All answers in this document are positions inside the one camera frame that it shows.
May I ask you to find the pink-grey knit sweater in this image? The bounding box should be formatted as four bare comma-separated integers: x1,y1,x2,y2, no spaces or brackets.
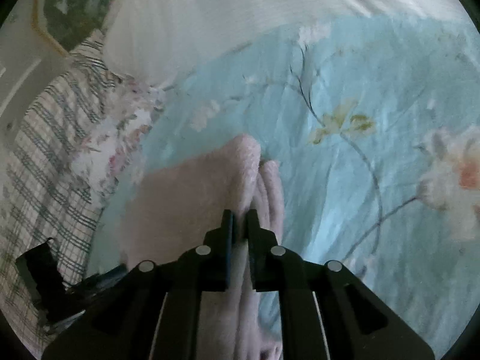
120,133,289,360

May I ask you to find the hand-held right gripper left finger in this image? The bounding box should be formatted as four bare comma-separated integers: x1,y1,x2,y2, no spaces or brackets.
41,209,235,360

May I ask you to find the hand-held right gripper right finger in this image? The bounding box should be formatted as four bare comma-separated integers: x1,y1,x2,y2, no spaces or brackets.
245,208,436,360

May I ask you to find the green plaid blanket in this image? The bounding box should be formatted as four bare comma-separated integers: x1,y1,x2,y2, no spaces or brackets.
0,37,121,357

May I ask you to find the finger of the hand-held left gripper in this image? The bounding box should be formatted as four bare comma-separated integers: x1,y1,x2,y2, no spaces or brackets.
67,265,126,297
15,238,87,325

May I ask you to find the white striped pillow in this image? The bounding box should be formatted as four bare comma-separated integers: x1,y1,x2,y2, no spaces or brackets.
103,0,480,87

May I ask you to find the light blue floral bedsheet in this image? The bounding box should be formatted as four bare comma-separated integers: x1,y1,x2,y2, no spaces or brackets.
86,15,480,360

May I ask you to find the white floral cloth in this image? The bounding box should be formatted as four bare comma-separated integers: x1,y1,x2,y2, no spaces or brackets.
71,79,166,196

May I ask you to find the green framed wall painting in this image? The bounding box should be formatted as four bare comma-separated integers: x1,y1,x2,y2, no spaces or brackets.
32,0,128,59

